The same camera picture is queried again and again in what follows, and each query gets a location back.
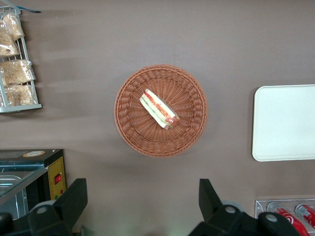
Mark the round brown wicker basket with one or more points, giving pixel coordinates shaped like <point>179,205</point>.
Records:
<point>133,123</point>

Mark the clear bag of rice snacks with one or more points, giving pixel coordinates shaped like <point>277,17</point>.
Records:
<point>7,46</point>
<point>14,25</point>
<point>19,94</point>
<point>16,71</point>

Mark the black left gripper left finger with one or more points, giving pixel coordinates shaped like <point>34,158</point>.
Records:
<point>71,201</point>

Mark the wrapped triangle sandwich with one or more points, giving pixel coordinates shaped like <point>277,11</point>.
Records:
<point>157,108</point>

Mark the clear acrylic bottle rack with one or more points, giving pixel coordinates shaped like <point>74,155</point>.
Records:
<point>261,206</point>

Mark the cream plastic tray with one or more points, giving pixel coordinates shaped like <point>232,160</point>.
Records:
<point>283,123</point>

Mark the blue strip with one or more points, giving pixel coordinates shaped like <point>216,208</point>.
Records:
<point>30,10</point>

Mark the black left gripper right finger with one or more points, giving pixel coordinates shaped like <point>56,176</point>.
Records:
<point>211,204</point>

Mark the black yellow food warmer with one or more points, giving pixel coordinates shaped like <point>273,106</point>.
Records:
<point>55,167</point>

